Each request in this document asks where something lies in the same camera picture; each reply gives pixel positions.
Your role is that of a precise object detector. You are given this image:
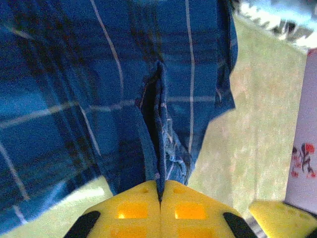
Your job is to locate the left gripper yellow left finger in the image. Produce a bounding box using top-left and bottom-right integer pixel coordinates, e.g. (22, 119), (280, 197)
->
(63, 179), (161, 238)

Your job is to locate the grey printed folded shirt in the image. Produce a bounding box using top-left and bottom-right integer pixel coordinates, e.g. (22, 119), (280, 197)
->
(237, 0), (317, 50)

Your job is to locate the blue plaid long sleeve shirt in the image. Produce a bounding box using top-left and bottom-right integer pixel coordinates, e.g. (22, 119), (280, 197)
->
(0, 0), (239, 235)

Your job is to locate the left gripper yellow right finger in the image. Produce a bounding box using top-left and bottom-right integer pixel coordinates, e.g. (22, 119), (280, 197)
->
(159, 179), (260, 238)

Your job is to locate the light blue folded shirt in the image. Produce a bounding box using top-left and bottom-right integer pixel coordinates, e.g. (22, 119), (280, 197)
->
(269, 0), (317, 15)

